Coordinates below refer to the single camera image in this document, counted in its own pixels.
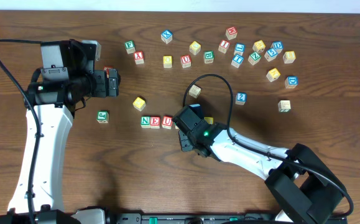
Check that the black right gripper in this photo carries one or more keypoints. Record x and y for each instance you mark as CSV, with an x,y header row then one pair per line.
x,y
184,141

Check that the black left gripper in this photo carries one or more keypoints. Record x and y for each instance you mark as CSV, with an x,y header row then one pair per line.
x,y
113,82

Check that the green J wooden block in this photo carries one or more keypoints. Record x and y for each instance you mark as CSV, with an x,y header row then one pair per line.
x,y
102,117

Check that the red u block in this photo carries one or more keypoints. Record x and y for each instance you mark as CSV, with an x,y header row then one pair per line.
x,y
186,61
167,122

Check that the yellow S wooden block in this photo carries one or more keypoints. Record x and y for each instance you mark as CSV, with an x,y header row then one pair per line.
x,y
209,120

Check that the red E wooden block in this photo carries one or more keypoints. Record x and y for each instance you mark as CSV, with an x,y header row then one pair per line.
x,y
155,122

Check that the green N wooden block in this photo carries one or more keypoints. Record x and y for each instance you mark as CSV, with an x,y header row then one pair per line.
x,y
145,121

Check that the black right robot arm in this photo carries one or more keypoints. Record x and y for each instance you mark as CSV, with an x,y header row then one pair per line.
x,y
304,187

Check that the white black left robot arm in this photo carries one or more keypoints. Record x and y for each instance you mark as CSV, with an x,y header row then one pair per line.
x,y
50,101

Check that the red A wooden block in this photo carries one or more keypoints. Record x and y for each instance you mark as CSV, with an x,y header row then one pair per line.
x,y
107,69

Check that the yellow block lower left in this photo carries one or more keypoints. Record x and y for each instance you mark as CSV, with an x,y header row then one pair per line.
x,y
139,103

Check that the red Y wooden block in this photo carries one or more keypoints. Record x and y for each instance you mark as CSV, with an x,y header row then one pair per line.
x,y
139,57

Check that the green F wooden block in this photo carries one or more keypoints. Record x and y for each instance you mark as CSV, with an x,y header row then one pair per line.
x,y
130,46

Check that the yellow O side block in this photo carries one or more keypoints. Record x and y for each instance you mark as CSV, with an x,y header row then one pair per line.
x,y
194,91

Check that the yellow O top block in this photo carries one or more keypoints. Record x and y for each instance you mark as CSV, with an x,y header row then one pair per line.
x,y
167,61

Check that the blue 2 wooden block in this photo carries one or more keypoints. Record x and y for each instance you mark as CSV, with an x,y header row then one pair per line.
x,y
241,98

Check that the blue X wooden block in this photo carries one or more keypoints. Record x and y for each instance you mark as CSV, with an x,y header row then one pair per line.
x,y
166,36

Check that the green B wooden block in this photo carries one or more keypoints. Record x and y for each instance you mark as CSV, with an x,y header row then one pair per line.
x,y
208,56

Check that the yellow block centre top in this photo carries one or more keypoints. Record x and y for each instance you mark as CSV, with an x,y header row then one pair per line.
x,y
195,47

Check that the blue T wooden block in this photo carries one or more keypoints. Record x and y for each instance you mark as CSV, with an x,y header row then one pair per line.
x,y
237,60

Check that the green 7 wooden block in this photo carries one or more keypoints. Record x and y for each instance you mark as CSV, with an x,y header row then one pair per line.
x,y
284,106

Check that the red I block upper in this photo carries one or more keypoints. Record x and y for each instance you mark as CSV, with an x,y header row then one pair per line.
x,y
224,46

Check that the green Z wooden block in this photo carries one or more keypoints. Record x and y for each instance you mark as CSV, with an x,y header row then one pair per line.
x,y
254,58

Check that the blue L wooden block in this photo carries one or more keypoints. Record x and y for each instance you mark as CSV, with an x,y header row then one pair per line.
x,y
239,49

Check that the yellow picture wooden block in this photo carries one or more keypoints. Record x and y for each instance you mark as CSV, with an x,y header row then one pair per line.
x,y
273,75

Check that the red block far top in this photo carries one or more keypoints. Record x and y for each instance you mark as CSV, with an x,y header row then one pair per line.
x,y
231,33

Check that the blue D block near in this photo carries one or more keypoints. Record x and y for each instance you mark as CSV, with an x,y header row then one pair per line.
x,y
291,82

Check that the blue d block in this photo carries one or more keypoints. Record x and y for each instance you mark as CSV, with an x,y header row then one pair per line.
x,y
291,82
277,46

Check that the yellow monkey picture block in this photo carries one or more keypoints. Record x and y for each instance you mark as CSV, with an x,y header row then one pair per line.
x,y
258,46

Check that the blue 5 wooden block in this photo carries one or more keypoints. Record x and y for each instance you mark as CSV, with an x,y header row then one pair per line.
x,y
270,54

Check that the yellow 8 wooden block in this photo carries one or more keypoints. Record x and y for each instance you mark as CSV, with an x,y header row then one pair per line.
x,y
289,57

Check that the blue D block far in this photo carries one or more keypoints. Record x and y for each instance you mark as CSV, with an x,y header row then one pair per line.
x,y
277,46

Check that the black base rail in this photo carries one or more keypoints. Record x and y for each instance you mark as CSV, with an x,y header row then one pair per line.
x,y
137,218

